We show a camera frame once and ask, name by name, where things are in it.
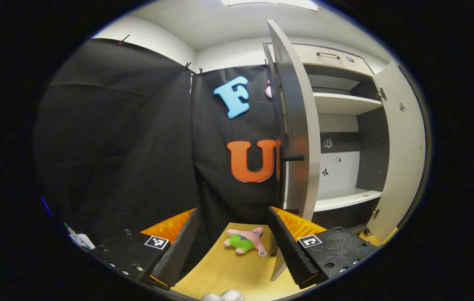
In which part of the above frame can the grey double-door shoe cabinet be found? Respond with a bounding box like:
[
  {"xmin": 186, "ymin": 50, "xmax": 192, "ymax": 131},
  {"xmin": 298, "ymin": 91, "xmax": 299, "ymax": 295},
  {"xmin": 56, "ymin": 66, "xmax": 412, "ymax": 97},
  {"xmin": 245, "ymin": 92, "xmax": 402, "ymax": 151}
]
[{"xmin": 293, "ymin": 42, "xmax": 392, "ymax": 235}]

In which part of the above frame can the white paper with green pen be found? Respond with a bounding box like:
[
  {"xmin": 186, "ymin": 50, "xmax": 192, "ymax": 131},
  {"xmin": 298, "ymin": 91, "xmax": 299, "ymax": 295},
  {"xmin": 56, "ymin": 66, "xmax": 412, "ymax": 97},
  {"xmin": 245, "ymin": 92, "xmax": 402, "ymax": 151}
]
[{"xmin": 64, "ymin": 222, "xmax": 95, "ymax": 251}]

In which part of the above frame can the long ceiling light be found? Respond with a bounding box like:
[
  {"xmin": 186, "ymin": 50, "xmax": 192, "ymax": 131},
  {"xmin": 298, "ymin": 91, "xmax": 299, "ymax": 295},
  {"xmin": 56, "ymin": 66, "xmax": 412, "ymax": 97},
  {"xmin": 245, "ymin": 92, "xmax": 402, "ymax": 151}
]
[{"xmin": 222, "ymin": 0, "xmax": 319, "ymax": 12}]

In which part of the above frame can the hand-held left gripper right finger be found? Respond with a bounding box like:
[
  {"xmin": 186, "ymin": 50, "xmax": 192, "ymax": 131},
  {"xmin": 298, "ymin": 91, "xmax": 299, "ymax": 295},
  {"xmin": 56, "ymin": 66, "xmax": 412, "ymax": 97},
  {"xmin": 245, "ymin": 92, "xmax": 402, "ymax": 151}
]
[{"xmin": 268, "ymin": 206, "xmax": 382, "ymax": 290}]

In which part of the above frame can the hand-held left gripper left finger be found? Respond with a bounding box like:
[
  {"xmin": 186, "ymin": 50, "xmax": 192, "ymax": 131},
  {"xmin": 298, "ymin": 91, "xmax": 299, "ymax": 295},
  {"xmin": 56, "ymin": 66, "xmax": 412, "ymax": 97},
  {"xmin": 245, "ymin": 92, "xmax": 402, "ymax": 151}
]
[{"xmin": 91, "ymin": 208, "xmax": 202, "ymax": 290}]

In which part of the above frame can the grey shoe cabinet door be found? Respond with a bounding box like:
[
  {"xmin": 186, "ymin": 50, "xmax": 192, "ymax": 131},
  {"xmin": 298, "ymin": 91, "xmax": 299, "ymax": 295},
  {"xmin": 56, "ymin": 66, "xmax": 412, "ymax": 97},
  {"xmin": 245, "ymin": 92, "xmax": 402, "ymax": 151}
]
[
  {"xmin": 371, "ymin": 62, "xmax": 426, "ymax": 243},
  {"xmin": 262, "ymin": 19, "xmax": 322, "ymax": 281}
]

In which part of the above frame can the black backdrop cloth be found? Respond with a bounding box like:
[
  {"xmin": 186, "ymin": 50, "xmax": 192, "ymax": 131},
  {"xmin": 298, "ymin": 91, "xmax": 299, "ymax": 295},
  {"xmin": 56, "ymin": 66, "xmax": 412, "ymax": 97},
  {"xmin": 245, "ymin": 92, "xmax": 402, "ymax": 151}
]
[{"xmin": 34, "ymin": 38, "xmax": 281, "ymax": 251}]

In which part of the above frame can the grey cabinet drawer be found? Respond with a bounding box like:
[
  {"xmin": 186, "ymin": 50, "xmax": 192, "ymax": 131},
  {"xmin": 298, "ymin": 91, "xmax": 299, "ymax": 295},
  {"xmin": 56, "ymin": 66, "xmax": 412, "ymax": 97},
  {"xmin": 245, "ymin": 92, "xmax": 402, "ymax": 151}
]
[{"xmin": 293, "ymin": 43, "xmax": 375, "ymax": 77}]

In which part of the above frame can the pink green plush toy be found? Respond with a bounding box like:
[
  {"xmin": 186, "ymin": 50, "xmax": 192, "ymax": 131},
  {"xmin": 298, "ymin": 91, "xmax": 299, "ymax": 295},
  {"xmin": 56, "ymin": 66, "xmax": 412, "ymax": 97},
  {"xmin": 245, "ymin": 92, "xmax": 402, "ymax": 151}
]
[{"xmin": 224, "ymin": 227, "xmax": 268, "ymax": 257}]

